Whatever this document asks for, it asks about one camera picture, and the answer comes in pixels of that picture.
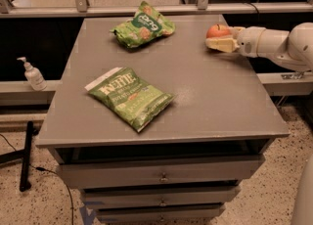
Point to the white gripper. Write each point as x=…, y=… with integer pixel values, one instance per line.
x=250, y=42

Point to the red apple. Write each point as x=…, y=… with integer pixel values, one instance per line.
x=218, y=30

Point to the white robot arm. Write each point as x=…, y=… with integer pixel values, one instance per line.
x=287, y=49

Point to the green snack bag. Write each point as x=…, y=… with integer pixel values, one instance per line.
x=147, y=25

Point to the green Kettle jalapeno chip bag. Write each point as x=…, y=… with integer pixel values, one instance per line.
x=133, y=99

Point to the grey drawer cabinet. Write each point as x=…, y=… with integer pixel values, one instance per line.
x=166, y=131

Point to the top grey drawer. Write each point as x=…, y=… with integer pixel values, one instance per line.
x=161, y=171

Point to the grey drawer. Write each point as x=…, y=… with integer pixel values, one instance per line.
x=163, y=196
x=161, y=171
x=121, y=215

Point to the middle grey drawer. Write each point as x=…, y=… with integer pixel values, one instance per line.
x=163, y=196

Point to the bottom grey drawer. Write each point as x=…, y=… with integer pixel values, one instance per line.
x=121, y=215

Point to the white pump sanitizer bottle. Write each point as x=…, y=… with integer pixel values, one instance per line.
x=33, y=75

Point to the black metal stand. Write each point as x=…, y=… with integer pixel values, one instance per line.
x=24, y=156

